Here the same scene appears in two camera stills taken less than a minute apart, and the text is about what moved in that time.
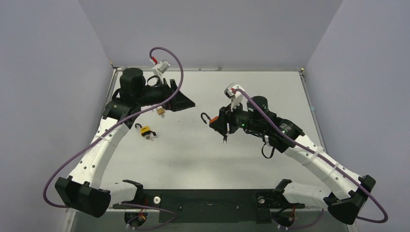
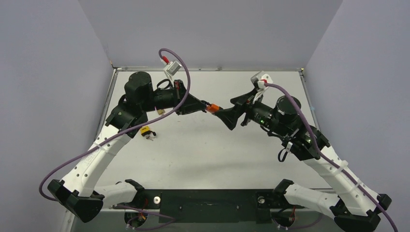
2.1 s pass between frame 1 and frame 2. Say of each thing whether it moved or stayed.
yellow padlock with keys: stayed
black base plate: stayed
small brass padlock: stayed
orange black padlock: moved
